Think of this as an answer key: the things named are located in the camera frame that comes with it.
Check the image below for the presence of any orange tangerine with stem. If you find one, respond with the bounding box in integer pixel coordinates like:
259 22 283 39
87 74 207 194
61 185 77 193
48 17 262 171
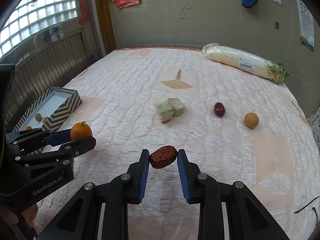
70 121 93 141

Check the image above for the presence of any dark red jujube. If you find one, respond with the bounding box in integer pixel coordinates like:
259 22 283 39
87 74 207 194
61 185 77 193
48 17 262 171
149 145 177 169
214 102 226 117

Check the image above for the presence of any tan round longan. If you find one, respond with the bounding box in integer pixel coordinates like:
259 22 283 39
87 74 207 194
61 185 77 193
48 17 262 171
244 113 259 129

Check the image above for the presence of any person's left hand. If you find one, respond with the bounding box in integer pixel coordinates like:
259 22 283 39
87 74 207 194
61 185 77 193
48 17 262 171
0 204 39 227

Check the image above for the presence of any longan in tray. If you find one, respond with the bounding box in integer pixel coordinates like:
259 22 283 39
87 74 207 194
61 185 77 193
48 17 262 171
35 113 42 122
42 116 49 124

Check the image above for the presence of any chevron patterned tray box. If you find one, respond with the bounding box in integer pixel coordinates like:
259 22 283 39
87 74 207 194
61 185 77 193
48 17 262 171
13 87 82 132

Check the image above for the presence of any pile of clothes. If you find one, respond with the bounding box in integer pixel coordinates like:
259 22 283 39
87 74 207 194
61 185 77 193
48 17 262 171
307 107 320 148

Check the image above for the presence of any glass block window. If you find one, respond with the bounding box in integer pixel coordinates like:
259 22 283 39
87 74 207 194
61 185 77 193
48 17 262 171
1 0 78 56

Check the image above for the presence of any wrapped white daikon radish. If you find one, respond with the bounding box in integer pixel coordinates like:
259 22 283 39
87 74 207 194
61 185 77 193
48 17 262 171
202 43 289 83

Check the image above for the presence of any black cable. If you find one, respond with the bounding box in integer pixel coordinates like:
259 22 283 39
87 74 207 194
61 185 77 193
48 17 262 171
294 196 320 227

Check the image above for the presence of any wooden door frame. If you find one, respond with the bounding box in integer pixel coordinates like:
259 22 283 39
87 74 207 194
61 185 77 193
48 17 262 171
95 0 117 53

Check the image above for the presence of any wall calendar poster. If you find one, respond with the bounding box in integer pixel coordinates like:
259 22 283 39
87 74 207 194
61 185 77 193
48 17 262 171
296 0 315 51

